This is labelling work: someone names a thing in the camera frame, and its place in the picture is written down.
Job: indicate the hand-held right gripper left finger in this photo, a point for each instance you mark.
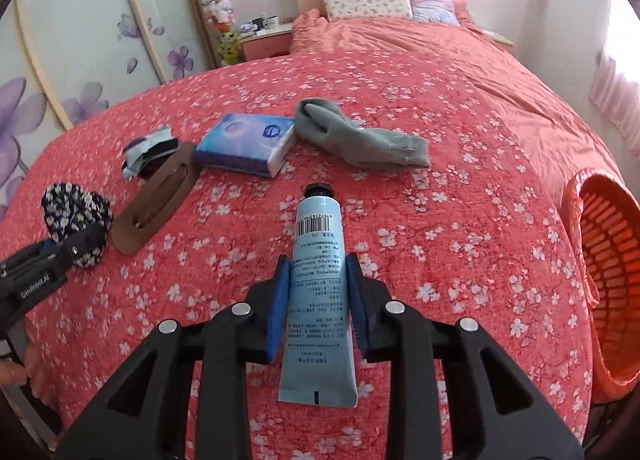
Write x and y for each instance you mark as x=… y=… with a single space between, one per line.
x=277 y=310

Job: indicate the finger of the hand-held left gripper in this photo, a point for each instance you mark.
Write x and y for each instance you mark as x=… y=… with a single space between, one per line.
x=80 y=246

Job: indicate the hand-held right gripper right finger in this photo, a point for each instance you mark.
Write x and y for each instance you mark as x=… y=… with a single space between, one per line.
x=359 y=310

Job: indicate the black white floral cloth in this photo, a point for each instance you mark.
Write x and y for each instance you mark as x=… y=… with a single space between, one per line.
x=70 y=205

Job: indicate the light blue cream tube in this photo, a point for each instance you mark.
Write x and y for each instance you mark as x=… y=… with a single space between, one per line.
x=317 y=290

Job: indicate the orange plastic laundry basket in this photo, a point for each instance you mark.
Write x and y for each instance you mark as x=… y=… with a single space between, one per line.
x=612 y=250

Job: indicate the person's left hand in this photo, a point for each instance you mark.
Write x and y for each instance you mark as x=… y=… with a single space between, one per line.
x=11 y=372

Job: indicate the brown oval hair clip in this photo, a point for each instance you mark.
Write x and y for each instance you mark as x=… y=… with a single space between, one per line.
x=150 y=205

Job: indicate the red floral tablecloth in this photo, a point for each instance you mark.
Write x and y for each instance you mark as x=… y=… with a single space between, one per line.
x=450 y=240

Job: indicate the grey sock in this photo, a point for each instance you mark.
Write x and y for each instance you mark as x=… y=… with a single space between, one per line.
x=360 y=144

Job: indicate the blue tissue pack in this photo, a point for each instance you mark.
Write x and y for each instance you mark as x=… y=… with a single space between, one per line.
x=240 y=140

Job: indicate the flower print sliding wardrobe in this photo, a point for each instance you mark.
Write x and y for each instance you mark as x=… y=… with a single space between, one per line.
x=90 y=39

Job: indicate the green yellow plush toy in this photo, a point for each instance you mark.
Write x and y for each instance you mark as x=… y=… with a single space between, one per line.
x=231 y=47

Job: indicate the pink white nightstand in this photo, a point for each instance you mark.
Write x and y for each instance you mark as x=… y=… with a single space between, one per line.
x=500 y=38
x=267 y=42

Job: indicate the orange duvet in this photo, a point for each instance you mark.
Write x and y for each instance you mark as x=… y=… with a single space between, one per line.
x=450 y=52

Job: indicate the dark mug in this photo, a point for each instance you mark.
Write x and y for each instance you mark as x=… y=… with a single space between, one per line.
x=257 y=23

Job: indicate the white mug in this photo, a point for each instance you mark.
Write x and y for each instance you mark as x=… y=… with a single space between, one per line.
x=270 y=22

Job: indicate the pink striped pillow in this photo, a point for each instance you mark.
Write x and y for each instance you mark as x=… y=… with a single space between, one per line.
x=432 y=4

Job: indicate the pink curtain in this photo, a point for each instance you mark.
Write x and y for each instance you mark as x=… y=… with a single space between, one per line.
x=617 y=94

